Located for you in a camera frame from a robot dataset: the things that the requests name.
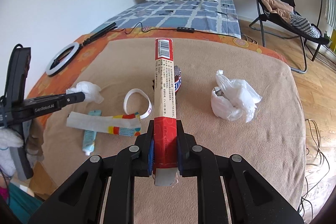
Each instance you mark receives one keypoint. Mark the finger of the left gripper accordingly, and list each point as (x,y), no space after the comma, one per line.
(63,100)

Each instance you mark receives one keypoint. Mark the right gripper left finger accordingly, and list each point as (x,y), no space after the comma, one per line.
(145,162)

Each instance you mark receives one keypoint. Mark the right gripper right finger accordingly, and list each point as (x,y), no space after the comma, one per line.
(187,165)

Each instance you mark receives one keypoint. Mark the long red beige carton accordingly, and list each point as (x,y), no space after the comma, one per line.
(165,123)

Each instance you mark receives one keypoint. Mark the white tissue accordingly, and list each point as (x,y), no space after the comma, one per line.
(90,90)

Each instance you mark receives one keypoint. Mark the light blue cosmetic tube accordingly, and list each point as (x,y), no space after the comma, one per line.
(90,136)

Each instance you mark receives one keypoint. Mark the white plastic bag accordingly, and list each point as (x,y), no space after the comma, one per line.
(233,99)

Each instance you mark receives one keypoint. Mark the brown snickers wrapper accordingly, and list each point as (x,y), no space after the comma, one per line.
(177,78)

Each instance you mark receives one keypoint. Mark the gloved left hand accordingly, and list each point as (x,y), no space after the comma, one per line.
(8,138)

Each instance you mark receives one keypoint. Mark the orange floral bed sheet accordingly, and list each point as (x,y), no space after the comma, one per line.
(78,61)

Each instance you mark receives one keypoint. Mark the white silicone wristband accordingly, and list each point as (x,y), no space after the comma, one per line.
(137,100)

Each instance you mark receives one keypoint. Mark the blue checked bed sheet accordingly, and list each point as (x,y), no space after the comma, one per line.
(217,17)

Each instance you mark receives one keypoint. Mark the peach clothing on chair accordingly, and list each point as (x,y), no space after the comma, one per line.
(284,10)

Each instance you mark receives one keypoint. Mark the striped garment on chair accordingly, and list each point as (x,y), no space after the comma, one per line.
(303,25)

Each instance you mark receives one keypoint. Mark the yellow green crate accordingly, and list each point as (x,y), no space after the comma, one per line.
(332,45)

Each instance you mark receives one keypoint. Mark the black folding chair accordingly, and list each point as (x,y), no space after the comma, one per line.
(264,15)

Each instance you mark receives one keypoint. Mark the black clothes drying rack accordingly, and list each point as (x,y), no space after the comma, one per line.
(329,13)

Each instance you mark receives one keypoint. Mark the white ring light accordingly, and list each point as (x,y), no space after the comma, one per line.
(62,59)

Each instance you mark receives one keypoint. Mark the black ring light stand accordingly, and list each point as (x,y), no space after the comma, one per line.
(99,34)

